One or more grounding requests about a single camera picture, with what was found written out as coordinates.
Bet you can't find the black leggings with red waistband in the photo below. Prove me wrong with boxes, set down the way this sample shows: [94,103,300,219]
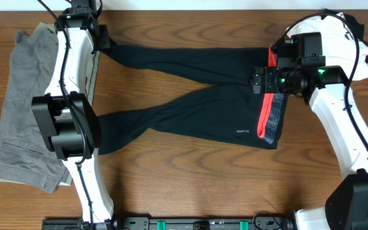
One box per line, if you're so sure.
[98,42,288,155]

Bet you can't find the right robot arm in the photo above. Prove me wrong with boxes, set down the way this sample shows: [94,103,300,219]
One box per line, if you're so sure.
[251,33,368,229]

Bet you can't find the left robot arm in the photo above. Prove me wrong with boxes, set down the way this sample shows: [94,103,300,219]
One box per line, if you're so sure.
[31,0,117,229]

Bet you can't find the white printed t-shirt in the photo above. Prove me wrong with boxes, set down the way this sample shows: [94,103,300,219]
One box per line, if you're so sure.
[287,16,368,81]

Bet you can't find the black garment under white shirt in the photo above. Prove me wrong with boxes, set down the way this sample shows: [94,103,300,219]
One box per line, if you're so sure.
[323,9,368,68]

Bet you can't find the grey cargo shorts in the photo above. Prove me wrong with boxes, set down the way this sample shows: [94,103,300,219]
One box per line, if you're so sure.
[0,28,72,193]

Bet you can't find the beige shorts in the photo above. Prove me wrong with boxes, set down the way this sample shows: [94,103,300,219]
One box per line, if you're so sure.
[0,22,102,187]

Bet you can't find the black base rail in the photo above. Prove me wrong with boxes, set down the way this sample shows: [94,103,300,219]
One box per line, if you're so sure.
[42,215,297,230]

